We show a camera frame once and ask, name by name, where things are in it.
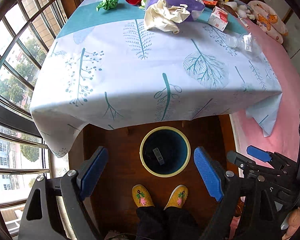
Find green paper ball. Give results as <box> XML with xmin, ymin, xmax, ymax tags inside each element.
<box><xmin>96</xmin><ymin>0</ymin><xmax>119</xmax><ymax>11</ymax></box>

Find person's right hand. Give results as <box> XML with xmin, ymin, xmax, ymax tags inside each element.
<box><xmin>282</xmin><ymin>208</ymin><xmax>300</xmax><ymax>240</ymax></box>

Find right yellow knitted slipper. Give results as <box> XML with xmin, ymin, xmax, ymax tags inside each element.
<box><xmin>164</xmin><ymin>185</ymin><xmax>189</xmax><ymax>210</ymax></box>

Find clear plastic bottle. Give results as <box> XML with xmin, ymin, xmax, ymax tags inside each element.
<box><xmin>225</xmin><ymin>33</ymin><xmax>262</xmax><ymax>60</ymax></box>

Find black trousers legs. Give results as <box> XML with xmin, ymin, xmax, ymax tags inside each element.
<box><xmin>136</xmin><ymin>206</ymin><xmax>200</xmax><ymax>239</ymax></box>

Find red white carton box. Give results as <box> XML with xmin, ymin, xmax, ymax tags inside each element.
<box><xmin>208</xmin><ymin>7</ymin><xmax>228</xmax><ymax>31</ymax></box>

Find bear print pillow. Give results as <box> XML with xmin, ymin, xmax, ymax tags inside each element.
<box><xmin>248</xmin><ymin>1</ymin><xmax>288</xmax><ymax>44</ymax></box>

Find left yellow knitted slipper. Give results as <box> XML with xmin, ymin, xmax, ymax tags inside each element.
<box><xmin>132</xmin><ymin>184</ymin><xmax>154</xmax><ymax>207</ymax></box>

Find leaf-print white blue tablecloth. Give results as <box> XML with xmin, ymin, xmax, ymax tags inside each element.
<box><xmin>30</xmin><ymin>0</ymin><xmax>282</xmax><ymax>157</ymax></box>

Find yellow knitted slipper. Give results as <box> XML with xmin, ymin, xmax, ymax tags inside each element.
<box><xmin>164</xmin><ymin>185</ymin><xmax>189</xmax><ymax>210</ymax></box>
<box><xmin>132</xmin><ymin>184</ymin><xmax>154</xmax><ymax>207</ymax></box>

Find small orange red sachet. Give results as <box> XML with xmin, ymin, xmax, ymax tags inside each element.
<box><xmin>202</xmin><ymin>0</ymin><xmax>218</xmax><ymax>8</ymax></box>

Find white tissue paper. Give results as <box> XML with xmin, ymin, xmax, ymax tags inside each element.
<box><xmin>143</xmin><ymin>0</ymin><xmax>191</xmax><ymax>34</ymax></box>

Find plush bee toy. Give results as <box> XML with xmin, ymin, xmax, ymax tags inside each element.
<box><xmin>214</xmin><ymin>0</ymin><xmax>255</xmax><ymax>21</ymax></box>

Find round blue trash bin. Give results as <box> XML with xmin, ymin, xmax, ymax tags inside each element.
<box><xmin>139</xmin><ymin>126</ymin><xmax>191</xmax><ymax>178</ymax></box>

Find window with metal bars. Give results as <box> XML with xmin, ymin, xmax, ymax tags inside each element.
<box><xmin>0</xmin><ymin>0</ymin><xmax>67</xmax><ymax>239</ymax></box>

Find pink bed sheet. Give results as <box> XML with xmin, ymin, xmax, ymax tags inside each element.
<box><xmin>230</xmin><ymin>20</ymin><xmax>300</xmax><ymax>161</ymax></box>

